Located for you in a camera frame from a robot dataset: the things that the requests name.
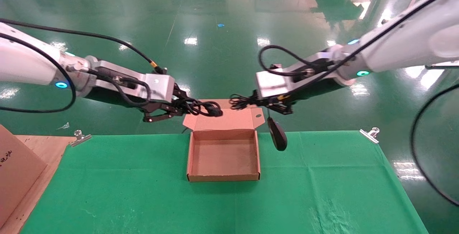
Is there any hanging black right arm cable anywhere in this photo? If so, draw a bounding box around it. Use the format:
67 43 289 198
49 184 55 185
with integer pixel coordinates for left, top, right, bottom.
411 83 459 207

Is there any silver binder clip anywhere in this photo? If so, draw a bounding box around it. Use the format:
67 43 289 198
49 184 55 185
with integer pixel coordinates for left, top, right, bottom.
69 130 92 148
359 127 380 144

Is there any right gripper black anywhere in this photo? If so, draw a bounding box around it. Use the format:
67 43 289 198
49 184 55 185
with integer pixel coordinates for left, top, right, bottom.
251 78 346 115

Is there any open brown cardboard box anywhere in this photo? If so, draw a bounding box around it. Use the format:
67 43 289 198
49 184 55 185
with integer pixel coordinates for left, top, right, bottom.
182 99 266 182

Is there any green table cloth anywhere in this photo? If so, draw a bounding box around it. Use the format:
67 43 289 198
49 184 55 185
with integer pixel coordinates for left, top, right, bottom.
20 131 429 234

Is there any black wired computer mouse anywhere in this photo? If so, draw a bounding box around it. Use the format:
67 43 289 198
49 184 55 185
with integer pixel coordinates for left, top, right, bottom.
229 94 288 152

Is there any white table foot black cap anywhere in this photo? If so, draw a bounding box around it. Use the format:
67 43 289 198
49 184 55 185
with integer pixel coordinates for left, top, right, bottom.
425 61 459 70

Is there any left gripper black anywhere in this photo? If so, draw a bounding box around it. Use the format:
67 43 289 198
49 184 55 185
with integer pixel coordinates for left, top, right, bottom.
86 83 193 123

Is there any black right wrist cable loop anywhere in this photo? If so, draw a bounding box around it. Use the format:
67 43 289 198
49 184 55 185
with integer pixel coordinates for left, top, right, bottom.
259 45 336 78

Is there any large brown printed carton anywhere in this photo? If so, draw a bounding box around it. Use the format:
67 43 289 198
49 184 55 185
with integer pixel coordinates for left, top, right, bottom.
0 125 48 228

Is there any looped black left arm cable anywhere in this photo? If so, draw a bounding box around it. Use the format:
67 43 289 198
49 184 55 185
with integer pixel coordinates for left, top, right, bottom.
0 33 77 114

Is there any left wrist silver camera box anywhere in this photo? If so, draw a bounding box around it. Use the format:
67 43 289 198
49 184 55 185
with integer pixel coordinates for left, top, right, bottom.
142 73 176 103

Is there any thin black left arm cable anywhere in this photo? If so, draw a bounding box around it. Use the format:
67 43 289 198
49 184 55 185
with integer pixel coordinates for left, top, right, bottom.
0 18 167 75

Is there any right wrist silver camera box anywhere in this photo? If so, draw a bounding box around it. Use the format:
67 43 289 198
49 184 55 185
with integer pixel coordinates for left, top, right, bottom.
255 70 298 100

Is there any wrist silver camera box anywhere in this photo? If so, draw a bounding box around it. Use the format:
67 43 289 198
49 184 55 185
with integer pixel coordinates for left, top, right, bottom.
142 73 176 103
255 70 298 100

